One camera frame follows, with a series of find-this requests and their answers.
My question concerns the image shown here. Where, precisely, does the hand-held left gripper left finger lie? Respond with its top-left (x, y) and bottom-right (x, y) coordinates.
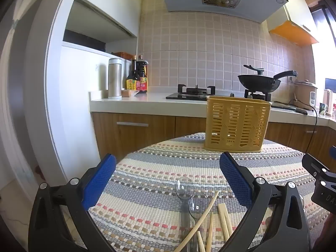
top-left (28, 154), bottom-right (117, 252)

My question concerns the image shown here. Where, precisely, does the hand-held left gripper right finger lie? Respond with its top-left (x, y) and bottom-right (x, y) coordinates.
top-left (220, 152), bottom-right (314, 252)

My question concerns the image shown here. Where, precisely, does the wooden chopstick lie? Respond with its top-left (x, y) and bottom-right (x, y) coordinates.
top-left (222, 204), bottom-right (233, 238)
top-left (197, 231), bottom-right (206, 252)
top-left (173, 191), bottom-right (219, 252)
top-left (217, 204), bottom-right (228, 242)
top-left (206, 213), bottom-right (214, 252)

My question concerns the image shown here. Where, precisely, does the clear plastic spoon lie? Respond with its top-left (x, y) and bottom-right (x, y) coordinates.
top-left (188, 193), bottom-right (208, 252)
top-left (175, 178), bottom-right (195, 244)

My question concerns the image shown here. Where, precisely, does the yellow plastic utensil basket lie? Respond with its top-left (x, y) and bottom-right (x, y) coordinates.
top-left (204, 96), bottom-right (272, 152)

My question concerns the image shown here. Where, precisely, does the white electric kettle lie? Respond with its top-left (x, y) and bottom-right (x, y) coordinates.
top-left (323, 89), bottom-right (334, 109)

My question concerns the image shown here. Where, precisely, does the striped woven table cloth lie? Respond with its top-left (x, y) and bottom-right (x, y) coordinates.
top-left (88, 133), bottom-right (331, 252)

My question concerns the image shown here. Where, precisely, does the beige rice cooker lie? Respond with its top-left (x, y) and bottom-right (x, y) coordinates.
top-left (294, 79), bottom-right (318, 111)

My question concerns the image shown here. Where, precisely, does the wooden base cabinet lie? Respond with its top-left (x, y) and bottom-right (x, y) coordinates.
top-left (91, 112), bottom-right (336, 163)

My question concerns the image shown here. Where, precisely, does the black gas stove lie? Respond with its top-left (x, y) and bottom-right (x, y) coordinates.
top-left (166, 84), bottom-right (297, 110)

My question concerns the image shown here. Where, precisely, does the white built-in cabinet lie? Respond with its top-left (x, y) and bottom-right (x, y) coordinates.
top-left (46, 0), bottom-right (139, 181)

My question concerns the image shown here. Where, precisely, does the black wok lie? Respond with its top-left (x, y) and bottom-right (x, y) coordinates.
top-left (238, 70), bottom-right (298, 93)

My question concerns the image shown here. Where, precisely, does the steel thermos flask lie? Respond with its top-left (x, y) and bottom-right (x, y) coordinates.
top-left (108, 58), bottom-right (123, 99)

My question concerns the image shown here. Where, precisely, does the small dark soy sauce bottle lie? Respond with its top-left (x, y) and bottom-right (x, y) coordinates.
top-left (126, 56), bottom-right (141, 91)

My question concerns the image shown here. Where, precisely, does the large red label sauce bottle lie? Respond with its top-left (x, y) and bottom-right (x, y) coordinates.
top-left (136, 55), bottom-right (148, 93)

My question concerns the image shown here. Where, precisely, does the black power cable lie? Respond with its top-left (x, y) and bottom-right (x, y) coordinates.
top-left (304, 105), bottom-right (319, 154)

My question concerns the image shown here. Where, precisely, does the silver drawer handle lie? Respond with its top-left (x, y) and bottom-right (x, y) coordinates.
top-left (117, 121), bottom-right (149, 127)

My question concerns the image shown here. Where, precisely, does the orange bottomed wall cabinet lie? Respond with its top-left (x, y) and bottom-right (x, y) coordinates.
top-left (268, 0), bottom-right (321, 45)

